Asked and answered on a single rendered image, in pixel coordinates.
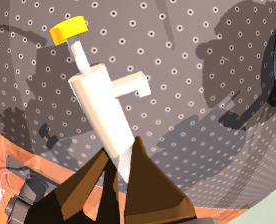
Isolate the white hand pipette with yellow button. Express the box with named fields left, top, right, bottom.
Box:
left=50, top=16, right=151, bottom=183

